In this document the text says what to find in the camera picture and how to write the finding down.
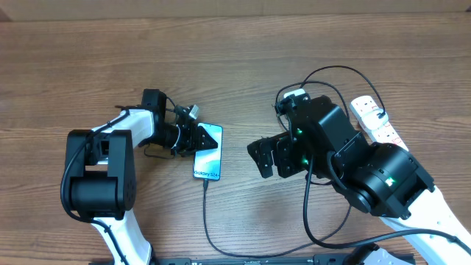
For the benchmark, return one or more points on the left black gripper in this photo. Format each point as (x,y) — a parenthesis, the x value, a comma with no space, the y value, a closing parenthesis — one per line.
(192,138)

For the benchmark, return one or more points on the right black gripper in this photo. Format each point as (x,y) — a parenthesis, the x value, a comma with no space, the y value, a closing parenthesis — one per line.
(287,151)

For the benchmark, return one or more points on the Samsung Galaxy smartphone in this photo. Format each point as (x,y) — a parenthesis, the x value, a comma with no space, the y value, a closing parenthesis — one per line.
(207,163)

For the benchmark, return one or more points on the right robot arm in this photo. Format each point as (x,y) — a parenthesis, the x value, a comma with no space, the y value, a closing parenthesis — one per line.
(381,179)

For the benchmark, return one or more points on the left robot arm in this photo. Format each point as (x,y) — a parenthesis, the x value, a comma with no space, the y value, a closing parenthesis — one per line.
(99,183)

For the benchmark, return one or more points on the white USB charger plug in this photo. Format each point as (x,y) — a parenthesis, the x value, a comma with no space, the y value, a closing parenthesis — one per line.
(374,120)

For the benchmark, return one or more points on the white power strip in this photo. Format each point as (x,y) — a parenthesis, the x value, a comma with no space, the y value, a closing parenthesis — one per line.
(378,129)

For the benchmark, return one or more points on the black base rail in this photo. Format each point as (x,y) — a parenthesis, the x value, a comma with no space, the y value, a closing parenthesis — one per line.
(363,255)

